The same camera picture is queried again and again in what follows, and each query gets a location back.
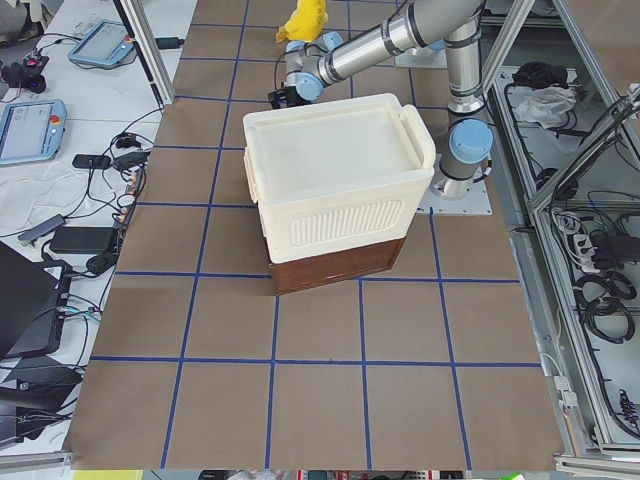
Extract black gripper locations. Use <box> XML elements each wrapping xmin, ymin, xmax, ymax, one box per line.
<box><xmin>268</xmin><ymin>86</ymin><xmax>300</xmax><ymax>108</ymax></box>

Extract dark brown wooden drawer cabinet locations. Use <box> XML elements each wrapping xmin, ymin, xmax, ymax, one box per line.
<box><xmin>269</xmin><ymin>238</ymin><xmax>406</xmax><ymax>295</ymax></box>

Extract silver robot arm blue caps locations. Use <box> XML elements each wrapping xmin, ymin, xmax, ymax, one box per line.
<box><xmin>268</xmin><ymin>1</ymin><xmax>494</xmax><ymax>201</ymax></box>

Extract yellow plush toy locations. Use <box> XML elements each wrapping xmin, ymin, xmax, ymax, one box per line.
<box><xmin>275</xmin><ymin>0</ymin><xmax>329</xmax><ymax>43</ymax></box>

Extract white storage box with lid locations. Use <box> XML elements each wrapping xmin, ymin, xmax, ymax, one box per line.
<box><xmin>243</xmin><ymin>94</ymin><xmax>436</xmax><ymax>264</ymax></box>

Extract blue teach pendant far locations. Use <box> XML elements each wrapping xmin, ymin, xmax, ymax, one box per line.
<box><xmin>67</xmin><ymin>20</ymin><xmax>135</xmax><ymax>70</ymax></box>

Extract blue teach pendant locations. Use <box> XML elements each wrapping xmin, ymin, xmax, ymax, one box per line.
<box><xmin>1</xmin><ymin>99</ymin><xmax>67</xmax><ymax>166</ymax></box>
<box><xmin>67</xmin><ymin>20</ymin><xmax>135</xmax><ymax>70</ymax></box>

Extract black power brick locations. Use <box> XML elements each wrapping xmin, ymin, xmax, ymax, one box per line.
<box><xmin>50</xmin><ymin>226</ymin><xmax>114</xmax><ymax>254</ymax></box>

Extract blue teach pendant near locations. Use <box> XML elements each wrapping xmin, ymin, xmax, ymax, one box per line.
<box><xmin>1</xmin><ymin>99</ymin><xmax>67</xmax><ymax>166</ymax></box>

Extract white crumpled cloth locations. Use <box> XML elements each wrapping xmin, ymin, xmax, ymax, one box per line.
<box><xmin>514</xmin><ymin>86</ymin><xmax>576</xmax><ymax>129</ymax></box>

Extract black laptop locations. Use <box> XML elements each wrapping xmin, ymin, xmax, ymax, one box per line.
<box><xmin>1</xmin><ymin>244</ymin><xmax>71</xmax><ymax>359</ymax></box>

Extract aluminium frame post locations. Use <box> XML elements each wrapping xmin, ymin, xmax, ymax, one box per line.
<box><xmin>113</xmin><ymin>0</ymin><xmax>175</xmax><ymax>109</ymax></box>

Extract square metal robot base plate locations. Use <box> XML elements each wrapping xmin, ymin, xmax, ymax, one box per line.
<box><xmin>416</xmin><ymin>154</ymin><xmax>493</xmax><ymax>216</ymax></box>

